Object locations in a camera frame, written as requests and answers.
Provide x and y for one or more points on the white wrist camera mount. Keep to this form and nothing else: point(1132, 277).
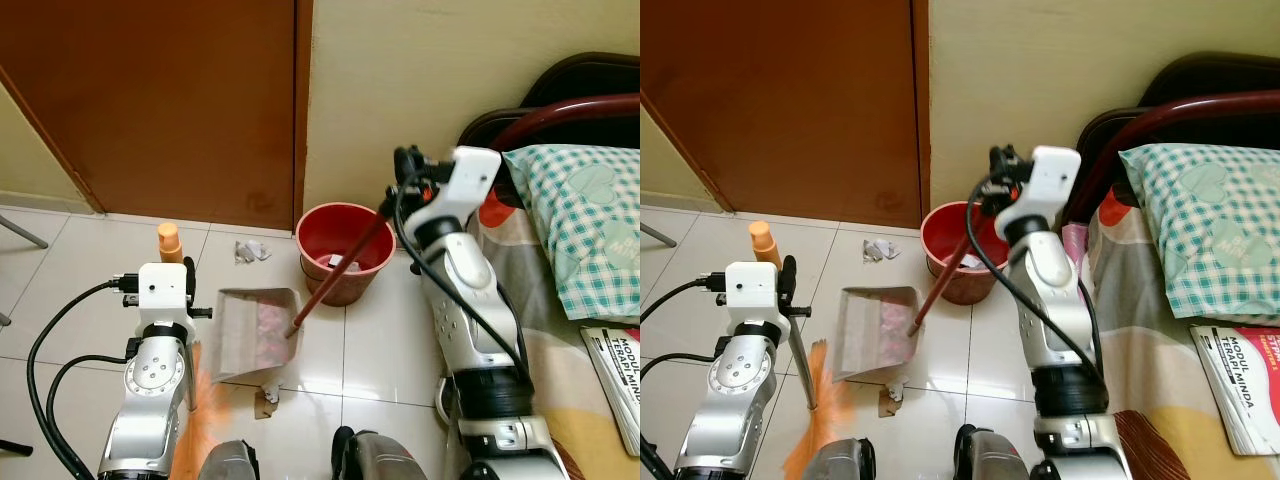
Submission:
point(755, 292)
point(1052, 175)
point(162, 290)
point(470, 175)

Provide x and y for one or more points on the maroon curved bed rail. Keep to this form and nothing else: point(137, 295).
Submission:
point(570, 108)
point(1170, 112)

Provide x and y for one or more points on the crumpled white paper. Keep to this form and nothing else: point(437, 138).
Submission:
point(251, 251)
point(879, 250)

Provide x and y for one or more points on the patterned pastel bed sheet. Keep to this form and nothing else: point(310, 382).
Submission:
point(1150, 350)
point(560, 380)

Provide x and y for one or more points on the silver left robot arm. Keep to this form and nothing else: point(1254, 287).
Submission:
point(150, 378)
point(740, 382)

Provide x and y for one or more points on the dark wooden headboard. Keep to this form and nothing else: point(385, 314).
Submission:
point(585, 78)
point(1215, 78)

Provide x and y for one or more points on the brown door frame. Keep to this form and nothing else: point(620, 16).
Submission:
point(920, 100)
point(303, 100)

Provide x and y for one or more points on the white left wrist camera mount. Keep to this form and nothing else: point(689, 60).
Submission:
point(162, 290)
point(755, 292)

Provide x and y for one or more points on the white paper scrap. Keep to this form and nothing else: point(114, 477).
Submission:
point(335, 262)

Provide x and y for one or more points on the small brown cardboard scrap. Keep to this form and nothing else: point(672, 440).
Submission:
point(267, 402)
point(891, 399)

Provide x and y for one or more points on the robot left leg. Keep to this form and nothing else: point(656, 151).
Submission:
point(228, 462)
point(842, 460)

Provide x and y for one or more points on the red plastic bucket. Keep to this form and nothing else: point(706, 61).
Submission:
point(943, 262)
point(372, 262)

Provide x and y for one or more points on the orange bristle broom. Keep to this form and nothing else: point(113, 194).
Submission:
point(765, 245)
point(171, 245)

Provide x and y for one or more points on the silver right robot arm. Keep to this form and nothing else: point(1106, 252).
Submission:
point(1052, 292)
point(470, 292)

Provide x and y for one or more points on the white book Modul Terapi Minda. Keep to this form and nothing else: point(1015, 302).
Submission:
point(618, 385)
point(1240, 385)

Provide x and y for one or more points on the robot right leg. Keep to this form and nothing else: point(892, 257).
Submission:
point(990, 458)
point(375, 458)

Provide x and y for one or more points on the brown wooden door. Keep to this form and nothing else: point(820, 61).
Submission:
point(150, 100)
point(780, 100)

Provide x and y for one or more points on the robot leg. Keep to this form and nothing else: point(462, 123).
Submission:
point(375, 458)
point(228, 462)
point(842, 460)
point(990, 458)

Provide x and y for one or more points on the green checked pillow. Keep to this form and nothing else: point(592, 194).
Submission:
point(1210, 220)
point(585, 220)

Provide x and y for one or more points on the grey metal furniture leg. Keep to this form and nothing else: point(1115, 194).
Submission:
point(22, 231)
point(657, 235)

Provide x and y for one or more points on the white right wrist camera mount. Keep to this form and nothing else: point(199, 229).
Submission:
point(1052, 175)
point(470, 175)

